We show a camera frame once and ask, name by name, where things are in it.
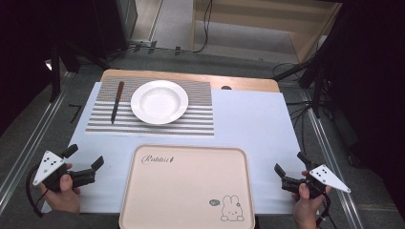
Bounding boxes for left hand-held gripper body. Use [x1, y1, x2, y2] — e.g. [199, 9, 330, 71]
[32, 150, 96, 193]

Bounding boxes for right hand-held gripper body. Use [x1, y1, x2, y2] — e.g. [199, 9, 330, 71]
[281, 163, 352, 200]

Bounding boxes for brown handled knife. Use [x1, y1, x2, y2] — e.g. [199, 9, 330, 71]
[110, 80, 125, 125]

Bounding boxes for white round plate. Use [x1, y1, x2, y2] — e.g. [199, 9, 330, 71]
[130, 79, 189, 126]

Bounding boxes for pink tray with rabbit print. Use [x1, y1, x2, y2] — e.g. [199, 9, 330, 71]
[117, 144, 256, 229]

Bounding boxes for person's left hand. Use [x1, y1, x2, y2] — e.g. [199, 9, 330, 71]
[38, 162, 82, 215]

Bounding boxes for person's right hand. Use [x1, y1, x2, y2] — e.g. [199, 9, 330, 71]
[292, 170, 332, 229]

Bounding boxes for white table sheet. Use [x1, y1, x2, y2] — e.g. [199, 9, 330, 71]
[41, 81, 308, 215]

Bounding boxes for black metal stand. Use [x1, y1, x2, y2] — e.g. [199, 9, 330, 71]
[271, 34, 343, 119]
[47, 39, 111, 103]

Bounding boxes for striped placemat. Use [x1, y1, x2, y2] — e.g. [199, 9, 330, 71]
[84, 75, 215, 137]

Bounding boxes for dark cabinet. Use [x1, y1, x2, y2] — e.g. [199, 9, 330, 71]
[90, 0, 139, 60]

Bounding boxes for light wooden shelf unit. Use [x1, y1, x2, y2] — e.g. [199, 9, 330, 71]
[190, 0, 344, 64]

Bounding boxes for aluminium floor rail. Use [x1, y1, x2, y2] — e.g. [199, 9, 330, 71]
[299, 89, 364, 229]
[0, 72, 77, 215]

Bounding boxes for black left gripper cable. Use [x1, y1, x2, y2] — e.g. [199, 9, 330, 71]
[25, 164, 50, 219]

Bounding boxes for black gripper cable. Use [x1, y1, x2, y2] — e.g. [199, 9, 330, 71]
[25, 164, 50, 219]
[314, 191, 338, 229]

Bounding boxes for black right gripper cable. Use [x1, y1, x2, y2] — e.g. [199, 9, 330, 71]
[314, 191, 338, 229]

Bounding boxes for black floor cables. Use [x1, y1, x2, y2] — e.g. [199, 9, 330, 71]
[271, 61, 323, 154]

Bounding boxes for black hanging cable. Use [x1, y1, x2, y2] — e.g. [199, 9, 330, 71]
[192, 0, 214, 54]

